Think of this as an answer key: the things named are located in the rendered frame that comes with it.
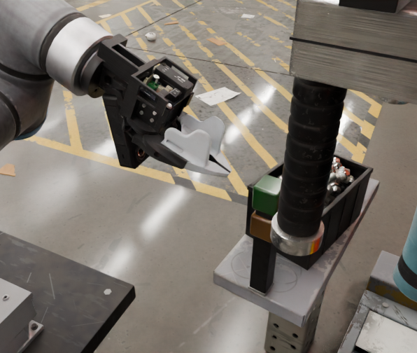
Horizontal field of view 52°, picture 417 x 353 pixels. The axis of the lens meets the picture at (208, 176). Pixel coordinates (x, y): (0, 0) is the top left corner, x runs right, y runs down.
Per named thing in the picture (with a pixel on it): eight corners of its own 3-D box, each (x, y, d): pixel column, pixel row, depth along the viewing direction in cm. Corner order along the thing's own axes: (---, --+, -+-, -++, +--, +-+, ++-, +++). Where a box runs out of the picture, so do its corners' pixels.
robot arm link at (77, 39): (42, 88, 55) (92, 63, 62) (71, 110, 54) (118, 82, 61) (50, 29, 49) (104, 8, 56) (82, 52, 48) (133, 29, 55)
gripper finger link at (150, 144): (180, 167, 51) (122, 125, 51) (176, 176, 52) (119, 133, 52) (200, 148, 54) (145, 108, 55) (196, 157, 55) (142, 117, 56)
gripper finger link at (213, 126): (245, 148, 50) (182, 104, 51) (225, 179, 54) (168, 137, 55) (255, 136, 52) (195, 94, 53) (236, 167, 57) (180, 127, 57)
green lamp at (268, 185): (276, 219, 59) (278, 196, 56) (250, 209, 60) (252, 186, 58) (287, 204, 61) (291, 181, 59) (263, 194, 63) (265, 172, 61)
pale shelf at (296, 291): (302, 329, 67) (305, 316, 66) (212, 283, 75) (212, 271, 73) (377, 191, 97) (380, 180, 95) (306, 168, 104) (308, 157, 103)
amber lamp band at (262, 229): (272, 245, 61) (275, 224, 59) (248, 234, 63) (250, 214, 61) (284, 230, 64) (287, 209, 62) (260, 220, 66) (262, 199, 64)
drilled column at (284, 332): (299, 368, 106) (325, 246, 82) (263, 349, 111) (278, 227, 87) (313, 339, 113) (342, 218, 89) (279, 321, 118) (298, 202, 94)
